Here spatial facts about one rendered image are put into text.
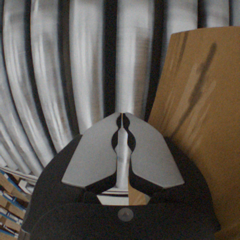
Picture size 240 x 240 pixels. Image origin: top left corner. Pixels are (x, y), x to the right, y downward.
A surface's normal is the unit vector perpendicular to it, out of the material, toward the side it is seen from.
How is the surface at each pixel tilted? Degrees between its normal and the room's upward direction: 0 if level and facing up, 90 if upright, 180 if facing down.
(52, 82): 36
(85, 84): 3
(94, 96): 29
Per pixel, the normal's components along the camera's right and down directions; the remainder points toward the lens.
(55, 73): 0.74, 0.38
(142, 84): 0.41, 0.51
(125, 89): -0.46, 0.47
